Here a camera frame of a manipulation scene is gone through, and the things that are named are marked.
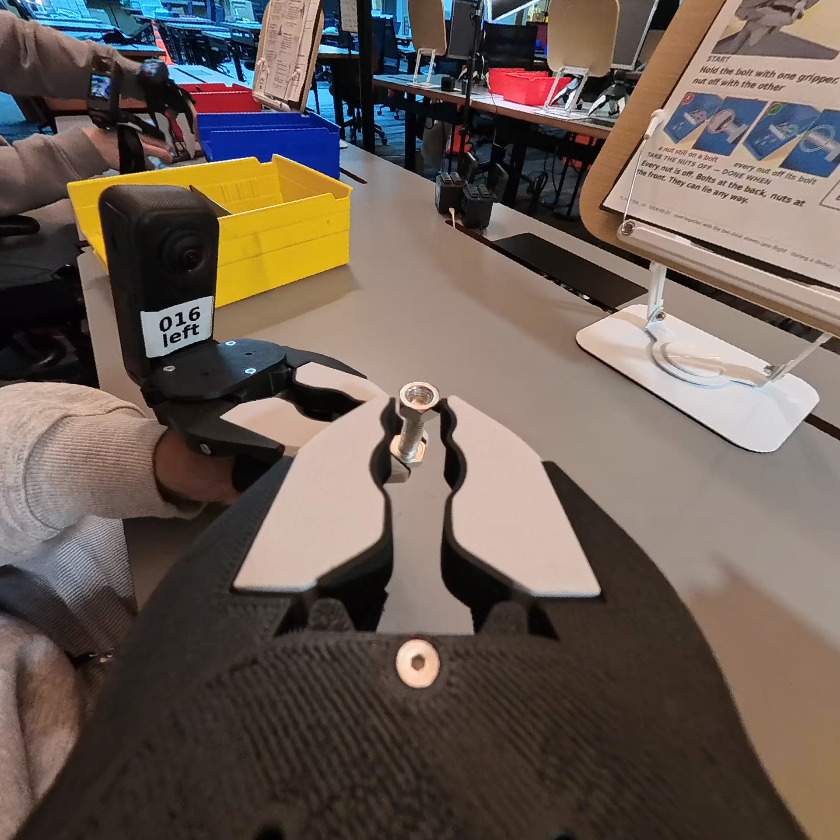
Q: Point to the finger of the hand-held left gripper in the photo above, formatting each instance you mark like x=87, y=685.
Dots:
x=262, y=426
x=341, y=387

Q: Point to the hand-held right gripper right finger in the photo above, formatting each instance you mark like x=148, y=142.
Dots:
x=512, y=518

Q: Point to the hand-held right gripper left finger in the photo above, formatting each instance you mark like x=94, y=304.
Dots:
x=315, y=512

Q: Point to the silver hex nut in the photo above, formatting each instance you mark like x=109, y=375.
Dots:
x=400, y=451

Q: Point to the silver hex bolt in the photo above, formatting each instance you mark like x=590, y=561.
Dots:
x=420, y=433

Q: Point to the person's left forearm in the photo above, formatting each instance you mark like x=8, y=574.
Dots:
x=65, y=459

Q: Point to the grey desk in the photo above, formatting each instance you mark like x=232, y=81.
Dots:
x=459, y=315

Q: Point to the brown-edged office desk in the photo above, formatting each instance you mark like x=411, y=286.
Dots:
x=459, y=92

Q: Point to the person's left hand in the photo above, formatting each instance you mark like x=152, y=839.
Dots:
x=197, y=472

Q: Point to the yellow plastic bin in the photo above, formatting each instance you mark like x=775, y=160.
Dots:
x=282, y=223

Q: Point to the black office chair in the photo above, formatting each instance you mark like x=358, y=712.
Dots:
x=33, y=282

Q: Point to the wooden board document stand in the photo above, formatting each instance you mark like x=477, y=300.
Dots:
x=656, y=354

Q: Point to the black charger block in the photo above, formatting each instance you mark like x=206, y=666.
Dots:
x=447, y=193
x=476, y=207

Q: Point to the blue plastic bin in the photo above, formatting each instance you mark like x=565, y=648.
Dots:
x=262, y=141

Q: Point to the red plastic bin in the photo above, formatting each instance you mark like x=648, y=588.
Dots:
x=525, y=85
x=220, y=98

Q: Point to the black steel pole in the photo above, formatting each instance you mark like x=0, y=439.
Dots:
x=369, y=65

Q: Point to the person's grey sweatshirt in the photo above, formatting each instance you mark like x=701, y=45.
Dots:
x=39, y=689

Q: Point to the cardboard document stand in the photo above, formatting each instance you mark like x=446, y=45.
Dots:
x=289, y=39

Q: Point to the brown board document stand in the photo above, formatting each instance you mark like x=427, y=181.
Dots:
x=426, y=26
x=584, y=33

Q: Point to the black computer monitor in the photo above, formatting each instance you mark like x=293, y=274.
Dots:
x=510, y=46
x=464, y=26
x=633, y=33

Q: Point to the printed instruction sheet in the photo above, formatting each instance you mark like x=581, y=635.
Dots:
x=754, y=164

